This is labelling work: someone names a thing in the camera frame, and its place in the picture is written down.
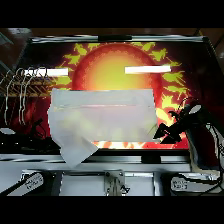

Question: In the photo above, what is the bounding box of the silver frame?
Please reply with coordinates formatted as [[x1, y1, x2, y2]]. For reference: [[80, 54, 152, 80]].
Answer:
[[0, 153, 224, 196]]

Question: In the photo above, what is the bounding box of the white T-shirt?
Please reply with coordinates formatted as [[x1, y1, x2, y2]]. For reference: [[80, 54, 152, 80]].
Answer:
[[47, 87, 161, 170]]

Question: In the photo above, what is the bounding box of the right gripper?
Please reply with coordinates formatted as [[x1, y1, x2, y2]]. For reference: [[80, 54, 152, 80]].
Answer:
[[153, 113, 187, 145]]

